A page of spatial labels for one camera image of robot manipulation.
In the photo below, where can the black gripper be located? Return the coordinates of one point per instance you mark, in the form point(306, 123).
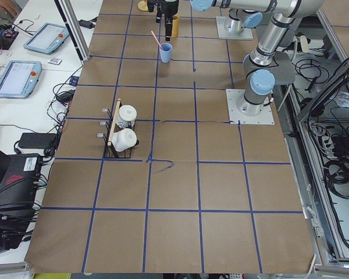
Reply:
point(170, 7)

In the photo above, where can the pink chopstick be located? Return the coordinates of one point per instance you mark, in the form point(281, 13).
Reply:
point(156, 39)

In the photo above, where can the light blue plastic cup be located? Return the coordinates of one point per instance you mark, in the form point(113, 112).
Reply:
point(165, 51)

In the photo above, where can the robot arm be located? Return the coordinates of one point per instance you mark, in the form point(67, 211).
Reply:
point(260, 81)
point(249, 18)

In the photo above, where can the bamboo cylinder holder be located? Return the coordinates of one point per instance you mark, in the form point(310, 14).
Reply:
point(175, 26)

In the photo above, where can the wooden mug tree stand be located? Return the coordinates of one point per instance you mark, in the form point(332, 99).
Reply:
point(143, 6)

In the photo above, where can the white mug inner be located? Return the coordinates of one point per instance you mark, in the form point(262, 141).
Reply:
point(126, 116)

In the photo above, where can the white mug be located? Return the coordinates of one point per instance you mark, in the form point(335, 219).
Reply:
point(124, 139)
point(126, 116)

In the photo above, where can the teach pendant far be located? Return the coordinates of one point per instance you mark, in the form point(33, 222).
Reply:
point(47, 39)

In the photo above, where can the teach pendant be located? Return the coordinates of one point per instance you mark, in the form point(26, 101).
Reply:
point(47, 39)
point(19, 79)

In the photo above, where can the white mug outer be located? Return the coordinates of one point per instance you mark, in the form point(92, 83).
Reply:
point(124, 139)

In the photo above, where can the grey office chair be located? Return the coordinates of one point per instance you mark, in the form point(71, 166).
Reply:
point(282, 67)

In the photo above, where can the teach pendant near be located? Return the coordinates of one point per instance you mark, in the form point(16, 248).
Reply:
point(19, 79)

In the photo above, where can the black power adapter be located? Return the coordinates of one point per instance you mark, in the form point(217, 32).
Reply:
point(36, 141)

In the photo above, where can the black computer box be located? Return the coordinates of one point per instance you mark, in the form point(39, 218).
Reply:
point(18, 175)

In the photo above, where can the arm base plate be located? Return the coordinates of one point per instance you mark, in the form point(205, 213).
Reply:
point(242, 112)
point(229, 29)

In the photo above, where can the aluminium frame post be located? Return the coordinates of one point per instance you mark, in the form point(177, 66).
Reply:
point(69, 18)

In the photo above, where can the black wire mug rack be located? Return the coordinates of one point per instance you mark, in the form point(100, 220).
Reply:
point(111, 127)

